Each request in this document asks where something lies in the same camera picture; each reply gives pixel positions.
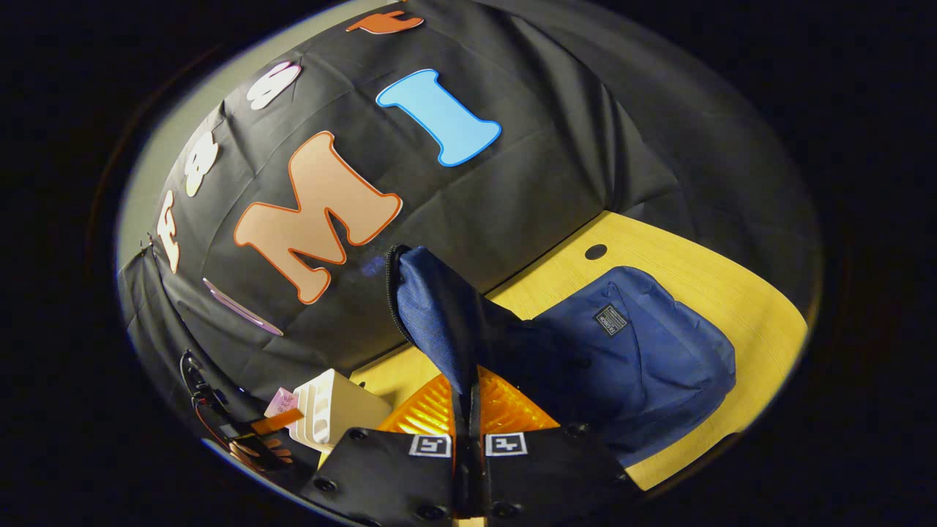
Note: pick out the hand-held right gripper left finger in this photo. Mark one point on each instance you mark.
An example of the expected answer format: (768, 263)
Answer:
(388, 479)

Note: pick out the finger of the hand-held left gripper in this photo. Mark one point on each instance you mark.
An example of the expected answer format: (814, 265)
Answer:
(263, 452)
(277, 422)

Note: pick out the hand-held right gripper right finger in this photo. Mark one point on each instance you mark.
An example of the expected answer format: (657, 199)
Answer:
(549, 476)

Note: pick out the white bookshelf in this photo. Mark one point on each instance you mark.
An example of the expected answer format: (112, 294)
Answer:
(351, 410)

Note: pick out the blue schoolbag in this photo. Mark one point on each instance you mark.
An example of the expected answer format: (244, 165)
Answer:
(644, 366)

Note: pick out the black backdrop cloth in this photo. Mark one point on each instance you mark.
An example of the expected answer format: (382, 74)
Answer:
(549, 146)

